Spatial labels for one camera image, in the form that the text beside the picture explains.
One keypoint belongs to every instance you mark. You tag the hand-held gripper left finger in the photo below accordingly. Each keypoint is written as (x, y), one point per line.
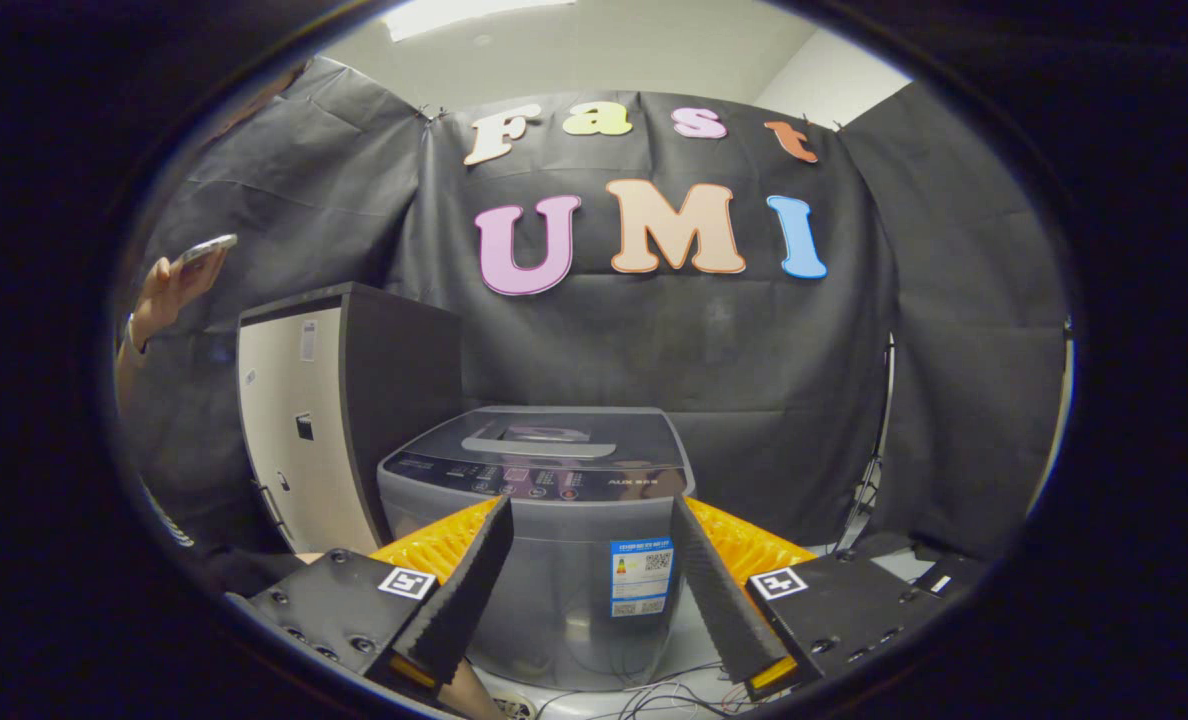
(464, 590)

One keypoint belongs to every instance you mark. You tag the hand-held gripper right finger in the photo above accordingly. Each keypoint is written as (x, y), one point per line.
(719, 600)

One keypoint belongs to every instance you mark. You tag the grey washing machine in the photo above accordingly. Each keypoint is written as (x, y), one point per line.
(559, 560)

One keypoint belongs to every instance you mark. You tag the dark washing machine lid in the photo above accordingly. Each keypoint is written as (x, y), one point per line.
(626, 435)

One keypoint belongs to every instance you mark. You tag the silver smartphone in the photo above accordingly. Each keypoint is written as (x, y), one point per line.
(204, 250)

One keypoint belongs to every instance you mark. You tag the tan object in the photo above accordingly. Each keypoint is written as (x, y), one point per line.
(472, 692)

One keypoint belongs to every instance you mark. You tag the white perforated floor fixture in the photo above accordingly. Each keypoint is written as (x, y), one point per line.
(516, 707)

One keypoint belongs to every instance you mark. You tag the black light stand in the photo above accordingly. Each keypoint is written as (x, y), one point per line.
(872, 470)

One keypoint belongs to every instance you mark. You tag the beige and dark cabinet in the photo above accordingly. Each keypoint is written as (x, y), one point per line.
(294, 430)

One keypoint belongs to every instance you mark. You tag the black box device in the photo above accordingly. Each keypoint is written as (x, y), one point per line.
(954, 578)

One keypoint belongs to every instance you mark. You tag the black backdrop cloth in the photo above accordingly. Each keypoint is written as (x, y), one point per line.
(754, 340)

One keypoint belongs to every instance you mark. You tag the white wristband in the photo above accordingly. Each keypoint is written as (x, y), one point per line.
(134, 335)

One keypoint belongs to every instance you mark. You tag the ceiling light panel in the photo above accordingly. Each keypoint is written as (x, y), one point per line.
(454, 15)

